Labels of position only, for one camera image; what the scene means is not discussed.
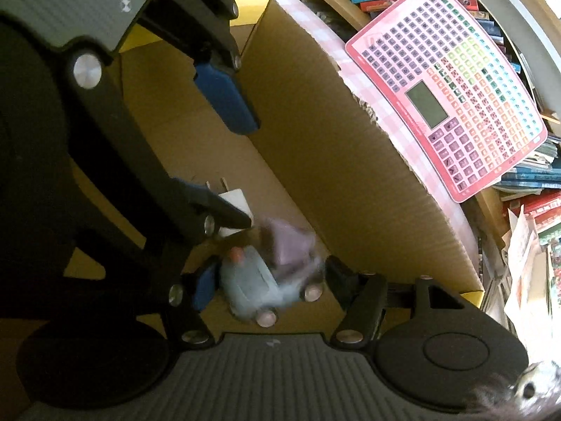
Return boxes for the pink toy keyboard tablet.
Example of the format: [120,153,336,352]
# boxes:
[345,0,548,203]

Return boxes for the stack of papers and books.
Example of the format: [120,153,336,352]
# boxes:
[502,210,561,343]

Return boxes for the yellow cardboard box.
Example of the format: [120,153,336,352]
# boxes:
[0,0,485,408]

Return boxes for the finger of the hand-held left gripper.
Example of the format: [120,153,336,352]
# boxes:
[136,0,260,136]
[72,50,254,240]

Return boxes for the white charger plug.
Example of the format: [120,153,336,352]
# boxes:
[206,178,255,238]

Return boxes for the white frame wooden bookshelf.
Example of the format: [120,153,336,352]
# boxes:
[298,0,561,273]

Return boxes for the grey furry plush toy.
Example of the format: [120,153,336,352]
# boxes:
[473,360,561,421]

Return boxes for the red books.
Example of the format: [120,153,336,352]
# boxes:
[506,191,561,233]

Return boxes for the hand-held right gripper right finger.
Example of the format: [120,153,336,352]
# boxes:
[326,255,483,347]

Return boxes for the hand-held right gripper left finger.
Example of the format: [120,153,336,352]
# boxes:
[61,228,222,348]

